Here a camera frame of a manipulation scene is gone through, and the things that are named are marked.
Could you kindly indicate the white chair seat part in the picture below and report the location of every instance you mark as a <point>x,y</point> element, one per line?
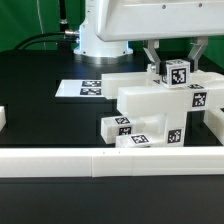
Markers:
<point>166,125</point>

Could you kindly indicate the white chair back frame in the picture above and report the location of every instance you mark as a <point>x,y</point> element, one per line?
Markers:
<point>205,90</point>

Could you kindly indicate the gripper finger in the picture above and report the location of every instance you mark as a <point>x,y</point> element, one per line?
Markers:
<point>199,44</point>
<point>151,51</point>

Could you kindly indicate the white U-shaped obstacle fence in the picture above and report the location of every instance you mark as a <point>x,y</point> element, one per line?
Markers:
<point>56,144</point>

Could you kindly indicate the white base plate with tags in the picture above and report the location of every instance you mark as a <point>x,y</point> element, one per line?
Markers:
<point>79,88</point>

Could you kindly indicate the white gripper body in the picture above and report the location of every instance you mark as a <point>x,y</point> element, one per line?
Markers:
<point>118,20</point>

